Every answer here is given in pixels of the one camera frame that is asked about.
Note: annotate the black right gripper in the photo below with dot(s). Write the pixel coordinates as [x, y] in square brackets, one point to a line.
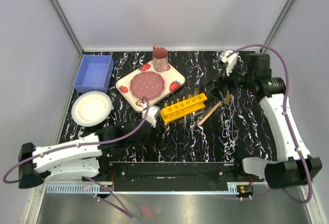
[225, 80]

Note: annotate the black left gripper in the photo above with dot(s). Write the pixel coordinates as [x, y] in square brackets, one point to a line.
[156, 142]

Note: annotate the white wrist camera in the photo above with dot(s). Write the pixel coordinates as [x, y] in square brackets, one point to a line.
[229, 59]
[151, 114]

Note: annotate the white slotted cable duct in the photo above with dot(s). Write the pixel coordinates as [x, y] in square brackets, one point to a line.
[128, 189]

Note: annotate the pink patterned mug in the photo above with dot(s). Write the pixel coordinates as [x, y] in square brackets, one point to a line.
[160, 58]

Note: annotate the white strawberry serving tray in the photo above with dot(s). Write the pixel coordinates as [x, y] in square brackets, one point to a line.
[172, 77]

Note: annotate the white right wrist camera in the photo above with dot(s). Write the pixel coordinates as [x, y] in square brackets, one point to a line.
[229, 59]

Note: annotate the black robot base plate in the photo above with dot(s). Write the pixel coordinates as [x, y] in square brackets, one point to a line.
[173, 173]

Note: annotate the test tube brush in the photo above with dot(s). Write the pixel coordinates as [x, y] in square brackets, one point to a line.
[227, 98]

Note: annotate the blue plastic bin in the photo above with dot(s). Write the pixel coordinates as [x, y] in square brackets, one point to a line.
[94, 73]

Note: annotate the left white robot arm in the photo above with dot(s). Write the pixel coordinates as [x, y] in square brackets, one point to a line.
[88, 156]

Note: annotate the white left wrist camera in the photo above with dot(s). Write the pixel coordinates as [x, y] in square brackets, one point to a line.
[151, 114]

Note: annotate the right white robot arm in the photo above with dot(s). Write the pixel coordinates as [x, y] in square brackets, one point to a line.
[295, 165]

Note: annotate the yellow plastic test tube rack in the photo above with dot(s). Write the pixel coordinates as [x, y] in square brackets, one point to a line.
[180, 109]

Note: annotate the pink polka dot plate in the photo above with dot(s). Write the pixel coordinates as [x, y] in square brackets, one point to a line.
[147, 84]

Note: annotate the white paper plate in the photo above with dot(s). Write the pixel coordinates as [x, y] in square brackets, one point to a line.
[91, 108]

